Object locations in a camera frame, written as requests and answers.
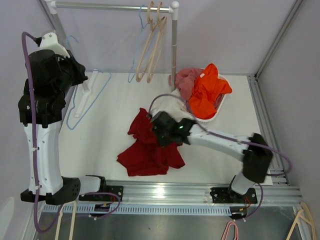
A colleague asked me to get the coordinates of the white t shirt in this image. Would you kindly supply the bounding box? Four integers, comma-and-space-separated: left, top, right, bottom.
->
149, 89, 193, 122

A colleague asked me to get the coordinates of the dark red t shirt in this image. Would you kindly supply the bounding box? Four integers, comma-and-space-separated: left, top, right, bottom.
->
117, 108, 185, 177

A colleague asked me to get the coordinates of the blue hanger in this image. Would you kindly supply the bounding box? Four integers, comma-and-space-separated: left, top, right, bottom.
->
127, 4, 146, 84
65, 34, 113, 131

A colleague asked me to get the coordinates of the pink t shirt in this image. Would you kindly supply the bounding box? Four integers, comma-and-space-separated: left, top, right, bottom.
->
175, 67, 204, 101

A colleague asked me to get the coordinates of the orange t shirt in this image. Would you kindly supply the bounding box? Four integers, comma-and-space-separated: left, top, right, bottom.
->
188, 63, 233, 120

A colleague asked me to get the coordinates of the beige wooden hanger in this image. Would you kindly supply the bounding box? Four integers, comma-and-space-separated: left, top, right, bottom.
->
147, 1, 167, 83
135, 0, 158, 83

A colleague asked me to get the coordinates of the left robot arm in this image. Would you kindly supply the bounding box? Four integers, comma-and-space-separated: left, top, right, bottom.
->
18, 49, 108, 206

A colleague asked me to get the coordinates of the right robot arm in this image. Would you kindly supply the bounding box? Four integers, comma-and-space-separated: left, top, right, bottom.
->
151, 111, 274, 204

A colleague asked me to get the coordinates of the cream hanger bottom left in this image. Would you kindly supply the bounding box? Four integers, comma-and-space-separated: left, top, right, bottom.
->
53, 201, 78, 240

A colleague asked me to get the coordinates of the pink hanger bottom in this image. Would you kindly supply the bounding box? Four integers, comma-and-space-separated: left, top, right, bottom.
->
221, 221, 240, 240

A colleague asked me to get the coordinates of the beige hanger bottom right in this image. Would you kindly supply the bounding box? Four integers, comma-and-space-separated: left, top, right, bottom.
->
286, 201, 317, 240

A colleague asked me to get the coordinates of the metal clothes rack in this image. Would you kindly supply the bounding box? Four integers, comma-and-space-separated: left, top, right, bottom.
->
41, 0, 180, 100

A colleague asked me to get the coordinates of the white plastic basket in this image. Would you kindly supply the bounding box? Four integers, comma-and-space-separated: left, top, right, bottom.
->
197, 74, 231, 122

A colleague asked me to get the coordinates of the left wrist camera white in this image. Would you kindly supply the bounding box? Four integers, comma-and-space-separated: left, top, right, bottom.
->
39, 32, 70, 58

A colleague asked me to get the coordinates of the aluminium rail frame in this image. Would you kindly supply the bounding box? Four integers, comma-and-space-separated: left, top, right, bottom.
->
32, 74, 303, 207

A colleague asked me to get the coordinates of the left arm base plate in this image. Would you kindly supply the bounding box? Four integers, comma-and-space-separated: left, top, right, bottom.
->
78, 185, 124, 202

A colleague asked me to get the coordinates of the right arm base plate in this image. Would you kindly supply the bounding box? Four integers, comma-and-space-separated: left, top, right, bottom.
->
210, 187, 258, 204

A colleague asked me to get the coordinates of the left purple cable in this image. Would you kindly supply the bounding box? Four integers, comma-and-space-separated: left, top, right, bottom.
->
21, 31, 121, 233

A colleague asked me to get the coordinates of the purple cable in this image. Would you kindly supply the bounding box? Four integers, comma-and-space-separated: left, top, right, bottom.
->
21, 31, 121, 233
147, 93, 293, 222

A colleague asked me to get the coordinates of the slotted cable duct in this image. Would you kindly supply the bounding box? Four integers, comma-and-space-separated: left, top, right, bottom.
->
42, 202, 247, 216

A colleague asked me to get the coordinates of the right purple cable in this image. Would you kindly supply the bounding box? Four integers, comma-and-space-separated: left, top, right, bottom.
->
147, 93, 293, 222

